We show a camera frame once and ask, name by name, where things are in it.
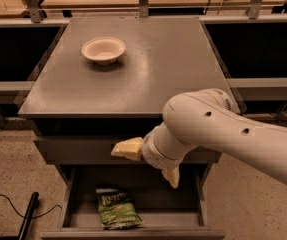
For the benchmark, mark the right horizontal metal rail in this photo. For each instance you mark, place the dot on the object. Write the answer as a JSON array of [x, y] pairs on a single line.
[[259, 89]]

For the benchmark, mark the open middle drawer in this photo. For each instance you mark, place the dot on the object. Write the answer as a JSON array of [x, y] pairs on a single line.
[[166, 213]]

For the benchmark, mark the left metal post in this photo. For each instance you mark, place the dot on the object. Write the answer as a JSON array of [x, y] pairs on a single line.
[[34, 10]]

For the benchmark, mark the left horizontal metal rail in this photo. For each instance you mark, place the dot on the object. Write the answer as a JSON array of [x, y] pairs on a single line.
[[14, 92]]

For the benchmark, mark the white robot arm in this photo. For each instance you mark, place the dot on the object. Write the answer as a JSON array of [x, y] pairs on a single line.
[[207, 118]]

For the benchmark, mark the grey drawer cabinet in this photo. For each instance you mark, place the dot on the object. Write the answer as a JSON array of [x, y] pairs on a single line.
[[74, 96]]

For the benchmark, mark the horizontal metal rail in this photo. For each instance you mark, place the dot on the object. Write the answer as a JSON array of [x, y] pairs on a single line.
[[259, 89], [14, 92]]

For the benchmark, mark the closed top drawer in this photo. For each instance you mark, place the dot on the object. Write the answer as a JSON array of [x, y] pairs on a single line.
[[80, 150]]

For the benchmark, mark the black bar on floor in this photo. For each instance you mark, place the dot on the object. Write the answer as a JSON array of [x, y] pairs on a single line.
[[28, 216]]

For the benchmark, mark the middle metal post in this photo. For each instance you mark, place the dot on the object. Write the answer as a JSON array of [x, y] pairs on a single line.
[[143, 8]]

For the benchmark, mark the green jalapeno chip bag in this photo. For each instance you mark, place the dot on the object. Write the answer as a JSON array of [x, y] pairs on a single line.
[[116, 209]]

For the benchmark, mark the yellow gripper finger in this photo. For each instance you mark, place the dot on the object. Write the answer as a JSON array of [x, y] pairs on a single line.
[[172, 176], [129, 149]]

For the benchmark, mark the white paper bowl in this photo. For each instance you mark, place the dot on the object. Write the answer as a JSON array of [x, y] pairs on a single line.
[[103, 50]]

